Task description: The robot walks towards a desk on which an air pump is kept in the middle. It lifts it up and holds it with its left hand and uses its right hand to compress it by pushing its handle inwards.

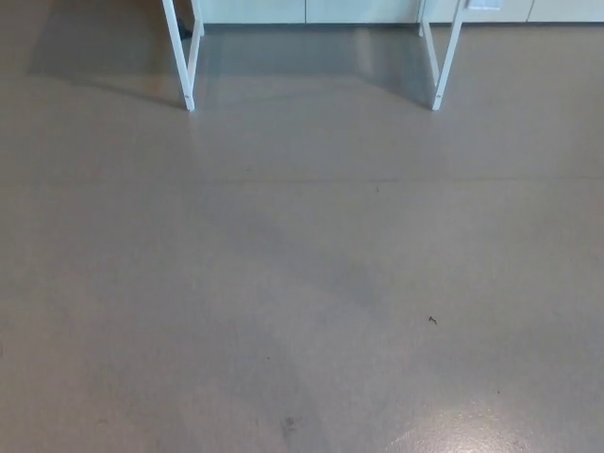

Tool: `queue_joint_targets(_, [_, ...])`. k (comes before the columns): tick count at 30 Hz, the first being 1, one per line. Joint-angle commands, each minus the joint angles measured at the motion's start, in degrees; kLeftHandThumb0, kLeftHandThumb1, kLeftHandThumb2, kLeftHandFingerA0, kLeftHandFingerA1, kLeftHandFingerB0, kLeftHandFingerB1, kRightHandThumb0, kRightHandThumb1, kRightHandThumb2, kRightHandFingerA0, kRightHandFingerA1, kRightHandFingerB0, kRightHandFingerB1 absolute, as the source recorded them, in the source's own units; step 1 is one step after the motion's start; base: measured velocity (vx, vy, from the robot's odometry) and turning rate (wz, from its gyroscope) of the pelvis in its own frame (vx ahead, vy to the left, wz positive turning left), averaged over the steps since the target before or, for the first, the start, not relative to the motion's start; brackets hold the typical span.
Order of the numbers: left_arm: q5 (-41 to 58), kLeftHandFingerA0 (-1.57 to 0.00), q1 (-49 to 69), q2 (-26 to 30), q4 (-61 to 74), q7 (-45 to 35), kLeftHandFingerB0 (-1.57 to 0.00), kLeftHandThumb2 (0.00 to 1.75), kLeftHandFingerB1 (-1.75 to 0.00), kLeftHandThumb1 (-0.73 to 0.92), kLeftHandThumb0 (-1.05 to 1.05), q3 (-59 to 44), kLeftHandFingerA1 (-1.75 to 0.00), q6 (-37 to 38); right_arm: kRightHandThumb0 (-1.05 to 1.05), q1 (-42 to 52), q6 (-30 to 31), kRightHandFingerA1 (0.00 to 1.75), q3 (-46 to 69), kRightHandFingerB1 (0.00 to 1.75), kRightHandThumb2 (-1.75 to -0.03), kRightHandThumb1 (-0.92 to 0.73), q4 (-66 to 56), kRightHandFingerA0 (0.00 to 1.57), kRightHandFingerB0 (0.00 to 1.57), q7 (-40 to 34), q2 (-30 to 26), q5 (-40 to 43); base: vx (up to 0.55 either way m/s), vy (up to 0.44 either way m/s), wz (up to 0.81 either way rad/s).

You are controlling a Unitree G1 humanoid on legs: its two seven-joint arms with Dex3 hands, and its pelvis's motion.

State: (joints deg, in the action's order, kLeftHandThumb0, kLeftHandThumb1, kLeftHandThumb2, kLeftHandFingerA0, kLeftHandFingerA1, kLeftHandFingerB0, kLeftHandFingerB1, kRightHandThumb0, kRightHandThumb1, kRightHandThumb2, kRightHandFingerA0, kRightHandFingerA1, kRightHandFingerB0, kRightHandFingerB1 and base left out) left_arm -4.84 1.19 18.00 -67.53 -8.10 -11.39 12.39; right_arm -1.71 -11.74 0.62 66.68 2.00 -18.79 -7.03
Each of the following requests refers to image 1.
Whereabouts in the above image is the white cabinet row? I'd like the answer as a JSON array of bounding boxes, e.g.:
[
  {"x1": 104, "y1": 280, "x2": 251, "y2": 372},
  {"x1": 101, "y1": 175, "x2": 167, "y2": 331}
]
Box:
[{"x1": 202, "y1": 0, "x2": 604, "y2": 25}]

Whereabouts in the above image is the white desk leg frame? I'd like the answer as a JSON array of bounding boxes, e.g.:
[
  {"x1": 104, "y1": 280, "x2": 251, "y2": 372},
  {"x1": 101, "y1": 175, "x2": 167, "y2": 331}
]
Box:
[
  {"x1": 418, "y1": 0, "x2": 467, "y2": 112},
  {"x1": 162, "y1": 0, "x2": 205, "y2": 112}
]

